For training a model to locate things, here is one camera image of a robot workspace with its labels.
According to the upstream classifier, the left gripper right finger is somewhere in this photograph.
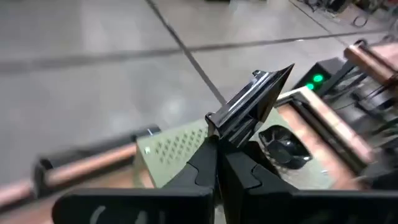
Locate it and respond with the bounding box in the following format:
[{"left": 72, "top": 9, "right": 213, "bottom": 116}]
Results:
[{"left": 219, "top": 144, "right": 398, "bottom": 224}]

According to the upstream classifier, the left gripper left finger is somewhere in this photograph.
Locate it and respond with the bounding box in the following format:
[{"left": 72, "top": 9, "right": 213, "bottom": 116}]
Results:
[{"left": 52, "top": 136, "right": 219, "bottom": 224}]

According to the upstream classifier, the black small square plate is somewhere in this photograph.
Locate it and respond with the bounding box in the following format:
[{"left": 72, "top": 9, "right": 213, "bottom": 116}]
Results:
[{"left": 205, "top": 63, "right": 295, "bottom": 149}]

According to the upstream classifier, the green perforated metal shelf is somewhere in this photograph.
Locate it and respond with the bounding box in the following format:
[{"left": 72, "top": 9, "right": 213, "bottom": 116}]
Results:
[{"left": 134, "top": 107, "right": 338, "bottom": 191}]

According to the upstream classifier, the black box with green lights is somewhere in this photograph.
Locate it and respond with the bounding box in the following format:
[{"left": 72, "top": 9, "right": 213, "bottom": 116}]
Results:
[{"left": 292, "top": 57, "right": 346, "bottom": 94}]

